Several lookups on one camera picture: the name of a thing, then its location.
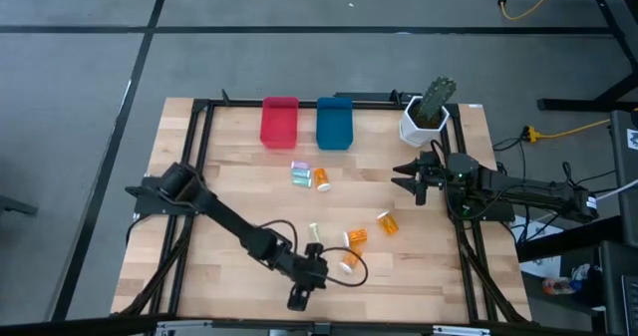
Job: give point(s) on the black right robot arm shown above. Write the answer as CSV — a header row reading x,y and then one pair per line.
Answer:
x,y
523,189

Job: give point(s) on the black crossbar with silver brackets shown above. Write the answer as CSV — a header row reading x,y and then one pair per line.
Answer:
x,y
99,323

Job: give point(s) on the purple clear pill bottle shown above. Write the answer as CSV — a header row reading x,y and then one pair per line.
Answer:
x,y
300,165

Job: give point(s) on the black aluminium table frame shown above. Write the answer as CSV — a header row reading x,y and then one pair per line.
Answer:
x,y
239,103

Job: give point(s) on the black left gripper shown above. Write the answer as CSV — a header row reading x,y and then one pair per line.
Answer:
x,y
309,268

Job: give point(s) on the black chair leg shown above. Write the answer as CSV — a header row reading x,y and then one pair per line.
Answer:
x,y
15,206

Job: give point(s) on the white paper sheet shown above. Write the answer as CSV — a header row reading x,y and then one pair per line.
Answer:
x,y
541,230

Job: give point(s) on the black desk leg frame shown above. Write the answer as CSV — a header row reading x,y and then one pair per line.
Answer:
x,y
573,104

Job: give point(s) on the black computer box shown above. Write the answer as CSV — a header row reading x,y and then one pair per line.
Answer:
x,y
627,186

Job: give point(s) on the green cactus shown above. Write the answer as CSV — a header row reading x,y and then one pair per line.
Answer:
x,y
436,99

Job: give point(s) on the white hexagonal plant pot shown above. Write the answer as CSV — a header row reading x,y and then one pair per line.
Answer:
x,y
416,134

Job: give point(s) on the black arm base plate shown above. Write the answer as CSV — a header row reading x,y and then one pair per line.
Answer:
x,y
498,215
149,206

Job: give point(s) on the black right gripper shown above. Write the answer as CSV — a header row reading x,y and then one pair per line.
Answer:
x,y
431,176

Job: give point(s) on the red plastic bin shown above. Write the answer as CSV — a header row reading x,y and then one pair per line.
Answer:
x,y
279,131

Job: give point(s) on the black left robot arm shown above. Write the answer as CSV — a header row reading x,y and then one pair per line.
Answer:
x,y
234,221

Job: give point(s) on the black desk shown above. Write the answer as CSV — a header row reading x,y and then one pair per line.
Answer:
x,y
615,276

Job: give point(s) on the colourful small package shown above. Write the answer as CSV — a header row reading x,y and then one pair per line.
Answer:
x,y
560,286

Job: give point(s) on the yellow clear pill bottle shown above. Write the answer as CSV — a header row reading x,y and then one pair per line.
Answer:
x,y
314,233

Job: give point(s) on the blue plastic bin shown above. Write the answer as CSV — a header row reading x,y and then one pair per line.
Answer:
x,y
334,126

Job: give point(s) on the orange pill bottle white cap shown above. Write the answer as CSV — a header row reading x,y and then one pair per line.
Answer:
x,y
358,236
389,224
321,178
351,260

